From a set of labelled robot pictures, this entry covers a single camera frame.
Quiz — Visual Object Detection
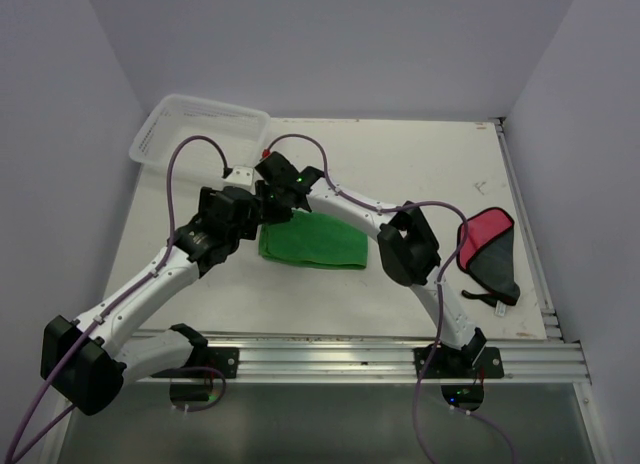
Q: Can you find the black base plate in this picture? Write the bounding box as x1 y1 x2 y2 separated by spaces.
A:
153 347 240 379
423 346 505 380

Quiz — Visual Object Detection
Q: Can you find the green microfiber towel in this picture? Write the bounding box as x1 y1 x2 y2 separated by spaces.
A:
258 211 368 270

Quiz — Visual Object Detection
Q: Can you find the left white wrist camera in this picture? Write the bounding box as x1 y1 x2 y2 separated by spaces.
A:
223 166 255 191

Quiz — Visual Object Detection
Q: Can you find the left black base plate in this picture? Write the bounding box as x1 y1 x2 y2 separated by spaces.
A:
153 347 240 379

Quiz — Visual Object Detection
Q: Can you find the white plastic basket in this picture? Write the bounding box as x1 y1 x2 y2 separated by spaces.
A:
129 94 271 187

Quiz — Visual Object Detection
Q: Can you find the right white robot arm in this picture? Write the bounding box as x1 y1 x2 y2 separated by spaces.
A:
255 152 486 377

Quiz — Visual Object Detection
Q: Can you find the aluminium mounting rail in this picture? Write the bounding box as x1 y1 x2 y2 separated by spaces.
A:
64 333 594 385

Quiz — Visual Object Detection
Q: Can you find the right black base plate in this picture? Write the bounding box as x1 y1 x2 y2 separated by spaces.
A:
423 346 505 380

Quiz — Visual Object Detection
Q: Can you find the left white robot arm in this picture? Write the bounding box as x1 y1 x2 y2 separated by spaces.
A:
41 186 261 416

